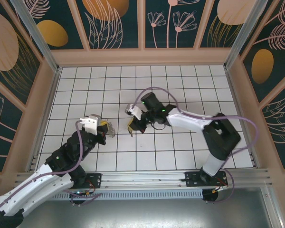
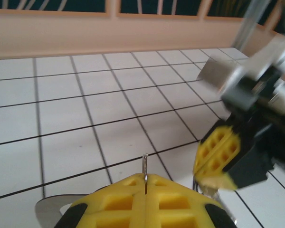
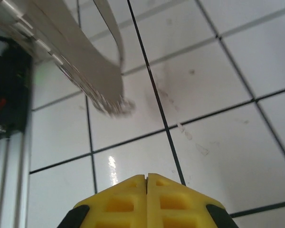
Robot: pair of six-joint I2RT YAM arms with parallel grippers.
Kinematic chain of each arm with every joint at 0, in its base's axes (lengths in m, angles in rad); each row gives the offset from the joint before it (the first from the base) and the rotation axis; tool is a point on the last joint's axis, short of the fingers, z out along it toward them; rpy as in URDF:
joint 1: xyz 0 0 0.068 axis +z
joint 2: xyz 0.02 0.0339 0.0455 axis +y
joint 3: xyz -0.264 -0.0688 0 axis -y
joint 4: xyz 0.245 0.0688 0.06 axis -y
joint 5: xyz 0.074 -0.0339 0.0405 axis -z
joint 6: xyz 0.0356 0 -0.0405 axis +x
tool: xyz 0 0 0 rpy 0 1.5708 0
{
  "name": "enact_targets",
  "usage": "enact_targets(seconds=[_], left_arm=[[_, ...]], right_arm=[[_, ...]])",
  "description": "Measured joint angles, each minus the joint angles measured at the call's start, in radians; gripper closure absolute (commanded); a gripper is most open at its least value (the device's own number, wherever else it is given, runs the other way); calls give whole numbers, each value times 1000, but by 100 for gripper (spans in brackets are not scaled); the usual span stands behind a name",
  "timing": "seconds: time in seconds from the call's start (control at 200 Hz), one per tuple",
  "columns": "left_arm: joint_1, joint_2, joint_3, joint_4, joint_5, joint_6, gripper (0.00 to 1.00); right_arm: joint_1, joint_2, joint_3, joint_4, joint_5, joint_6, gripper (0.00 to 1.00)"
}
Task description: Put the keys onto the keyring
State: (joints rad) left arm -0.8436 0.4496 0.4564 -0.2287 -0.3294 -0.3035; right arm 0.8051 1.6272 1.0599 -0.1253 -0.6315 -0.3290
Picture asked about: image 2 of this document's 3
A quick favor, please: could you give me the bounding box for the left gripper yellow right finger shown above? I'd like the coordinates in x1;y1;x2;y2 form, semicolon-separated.
144;173;238;228

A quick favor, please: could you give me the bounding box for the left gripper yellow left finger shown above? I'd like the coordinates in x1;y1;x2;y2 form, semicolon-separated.
54;173;147;228

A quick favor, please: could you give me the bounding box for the keyring with black tag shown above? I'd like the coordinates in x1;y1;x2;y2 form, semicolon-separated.
142;153;150;195

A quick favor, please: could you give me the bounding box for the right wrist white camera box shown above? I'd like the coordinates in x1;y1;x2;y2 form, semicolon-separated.
196;35;285;112

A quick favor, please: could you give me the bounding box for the aluminium frame post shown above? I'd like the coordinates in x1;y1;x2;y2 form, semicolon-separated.
232;0;274;52

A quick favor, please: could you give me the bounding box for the dark floral wall panel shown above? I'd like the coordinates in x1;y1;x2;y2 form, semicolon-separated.
205;0;252;19
117;0;201;18
0;0;107;13

